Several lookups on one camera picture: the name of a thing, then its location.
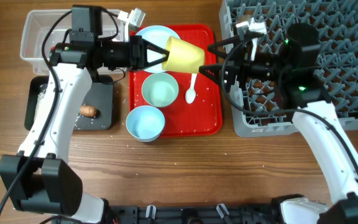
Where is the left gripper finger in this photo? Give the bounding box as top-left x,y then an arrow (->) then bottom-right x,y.
142,39 -> 168,55
142,55 -> 168,69

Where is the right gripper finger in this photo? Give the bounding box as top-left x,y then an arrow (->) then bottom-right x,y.
208,32 -> 257,58
198,63 -> 223,85

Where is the large light blue plate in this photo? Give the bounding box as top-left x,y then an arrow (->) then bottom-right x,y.
136,26 -> 180,73

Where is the yellow cup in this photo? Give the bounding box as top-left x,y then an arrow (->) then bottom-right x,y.
162,36 -> 205,73

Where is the green bowl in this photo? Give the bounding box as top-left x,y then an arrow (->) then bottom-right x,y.
141,73 -> 179,108

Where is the small light blue bowl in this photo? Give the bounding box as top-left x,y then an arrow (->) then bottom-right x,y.
126,105 -> 165,142

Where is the orange carrot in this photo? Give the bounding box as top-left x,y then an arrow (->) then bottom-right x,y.
79,105 -> 98,117

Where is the white rice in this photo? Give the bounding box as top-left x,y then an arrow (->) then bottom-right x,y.
34,84 -> 47,119

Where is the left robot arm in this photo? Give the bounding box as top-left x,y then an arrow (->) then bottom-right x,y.
0,5 -> 169,223

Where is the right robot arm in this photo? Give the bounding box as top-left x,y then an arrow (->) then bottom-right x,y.
199,23 -> 358,223

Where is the grey dishwasher rack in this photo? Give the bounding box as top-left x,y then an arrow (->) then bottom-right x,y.
219,0 -> 358,130

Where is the white plastic spoon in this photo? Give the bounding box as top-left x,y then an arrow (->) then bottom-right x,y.
185,73 -> 198,104

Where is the red serving tray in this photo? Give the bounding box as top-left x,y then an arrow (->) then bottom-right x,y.
127,24 -> 224,139

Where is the black plastic tray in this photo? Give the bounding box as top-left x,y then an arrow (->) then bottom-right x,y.
24,76 -> 114,131

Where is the clear plastic bin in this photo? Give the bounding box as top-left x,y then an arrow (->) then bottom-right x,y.
19,9 -> 129,76

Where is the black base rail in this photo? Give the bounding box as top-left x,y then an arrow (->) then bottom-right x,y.
111,203 -> 283,224

